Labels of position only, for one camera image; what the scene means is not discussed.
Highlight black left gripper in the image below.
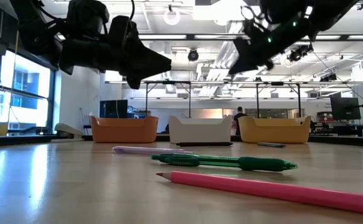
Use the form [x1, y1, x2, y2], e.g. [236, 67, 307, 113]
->
[96, 37, 172, 90]

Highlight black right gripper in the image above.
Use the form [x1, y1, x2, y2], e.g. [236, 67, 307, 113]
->
[229, 27, 295, 75]

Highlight pale purple mechanical pencil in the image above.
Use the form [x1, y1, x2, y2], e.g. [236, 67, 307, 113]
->
[111, 146, 194, 156]

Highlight grey green crayon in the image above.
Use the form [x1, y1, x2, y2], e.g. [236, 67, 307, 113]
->
[257, 142, 286, 148]

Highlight green mechanical pencil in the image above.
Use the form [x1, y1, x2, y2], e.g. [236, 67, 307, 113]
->
[150, 153, 298, 173]

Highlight pink pencil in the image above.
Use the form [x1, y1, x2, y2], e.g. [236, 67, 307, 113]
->
[156, 170, 363, 217]

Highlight black monitor on arm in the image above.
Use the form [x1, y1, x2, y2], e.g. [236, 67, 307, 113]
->
[329, 92, 362, 121]

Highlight black ceiling spotlight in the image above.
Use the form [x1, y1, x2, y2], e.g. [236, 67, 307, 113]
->
[319, 73, 337, 83]
[286, 43, 314, 62]

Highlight black computer monitor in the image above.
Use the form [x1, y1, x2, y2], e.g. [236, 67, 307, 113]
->
[99, 99, 129, 119]

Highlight person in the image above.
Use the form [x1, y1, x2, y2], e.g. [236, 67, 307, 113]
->
[232, 106, 248, 136]

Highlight orange plastic bin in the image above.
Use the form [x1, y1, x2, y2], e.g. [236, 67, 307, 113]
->
[90, 115, 159, 144]

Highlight yellow plastic bin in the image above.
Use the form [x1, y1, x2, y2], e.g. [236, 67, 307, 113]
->
[238, 116, 313, 144]

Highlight white plastic bin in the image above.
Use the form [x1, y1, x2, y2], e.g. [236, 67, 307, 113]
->
[167, 115, 233, 144]

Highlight red equipment box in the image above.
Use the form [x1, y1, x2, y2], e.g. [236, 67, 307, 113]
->
[316, 111, 335, 123]

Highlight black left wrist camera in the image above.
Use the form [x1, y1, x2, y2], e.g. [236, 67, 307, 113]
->
[108, 15, 139, 43]

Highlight black metal gantry frame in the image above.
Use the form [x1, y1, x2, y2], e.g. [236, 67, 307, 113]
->
[255, 81, 302, 118]
[144, 80, 192, 118]

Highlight white coiled cable ring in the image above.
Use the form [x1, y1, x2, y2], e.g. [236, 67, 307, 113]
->
[163, 7, 181, 26]

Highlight black ceiling camera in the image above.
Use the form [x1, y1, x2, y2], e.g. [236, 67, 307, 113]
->
[187, 48, 200, 62]

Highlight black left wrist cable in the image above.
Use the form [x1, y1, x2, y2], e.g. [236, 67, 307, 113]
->
[128, 0, 136, 21]

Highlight black aluminium table frame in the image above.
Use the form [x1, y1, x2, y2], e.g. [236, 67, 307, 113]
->
[0, 133, 363, 148]

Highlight yellow cable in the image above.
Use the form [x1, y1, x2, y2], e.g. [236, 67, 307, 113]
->
[0, 0, 21, 125]

